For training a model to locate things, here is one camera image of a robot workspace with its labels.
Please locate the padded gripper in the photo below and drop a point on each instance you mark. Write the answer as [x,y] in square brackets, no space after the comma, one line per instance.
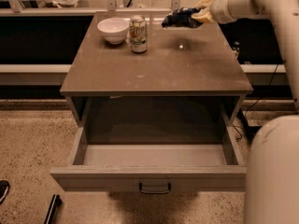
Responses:
[221,7]

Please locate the blue chip bag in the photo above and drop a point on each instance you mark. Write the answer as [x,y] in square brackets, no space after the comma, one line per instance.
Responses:
[182,17]

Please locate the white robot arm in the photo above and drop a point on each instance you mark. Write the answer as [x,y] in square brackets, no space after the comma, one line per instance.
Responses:
[272,178]

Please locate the grey cabinet with top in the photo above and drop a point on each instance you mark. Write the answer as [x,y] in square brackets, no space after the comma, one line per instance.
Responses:
[178,62]

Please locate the open grey top drawer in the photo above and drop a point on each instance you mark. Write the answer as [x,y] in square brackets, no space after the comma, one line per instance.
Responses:
[218,166]

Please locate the green soda can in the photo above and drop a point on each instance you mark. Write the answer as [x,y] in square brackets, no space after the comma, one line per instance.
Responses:
[138,34]

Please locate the white ceramic bowl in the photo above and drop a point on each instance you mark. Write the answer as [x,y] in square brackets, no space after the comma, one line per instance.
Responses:
[113,30]

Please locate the black stand leg right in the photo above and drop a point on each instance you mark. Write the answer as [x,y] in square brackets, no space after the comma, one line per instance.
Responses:
[250,131]

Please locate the black stand leg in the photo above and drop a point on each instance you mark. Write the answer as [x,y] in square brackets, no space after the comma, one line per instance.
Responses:
[250,131]
[54,204]

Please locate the black stand leg left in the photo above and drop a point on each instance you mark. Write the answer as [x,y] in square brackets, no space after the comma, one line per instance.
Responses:
[54,204]

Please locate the black shoe tip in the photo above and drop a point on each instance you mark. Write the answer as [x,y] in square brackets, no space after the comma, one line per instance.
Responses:
[4,189]

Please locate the black drawer handle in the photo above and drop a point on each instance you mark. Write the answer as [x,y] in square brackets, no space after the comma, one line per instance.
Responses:
[152,190]

